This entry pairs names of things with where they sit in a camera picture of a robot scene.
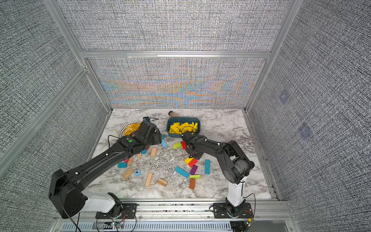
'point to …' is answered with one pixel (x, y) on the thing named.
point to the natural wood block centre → (153, 152)
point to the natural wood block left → (128, 173)
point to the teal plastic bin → (181, 119)
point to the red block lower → (192, 162)
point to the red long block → (184, 145)
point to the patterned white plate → (131, 128)
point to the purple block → (193, 169)
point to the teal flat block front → (181, 171)
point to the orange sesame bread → (131, 128)
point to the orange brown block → (192, 183)
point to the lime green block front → (195, 176)
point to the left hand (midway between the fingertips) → (160, 134)
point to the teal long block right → (207, 166)
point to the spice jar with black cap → (173, 114)
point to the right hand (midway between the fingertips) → (191, 149)
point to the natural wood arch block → (162, 182)
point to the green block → (177, 145)
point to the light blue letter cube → (137, 172)
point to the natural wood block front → (149, 178)
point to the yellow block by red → (188, 160)
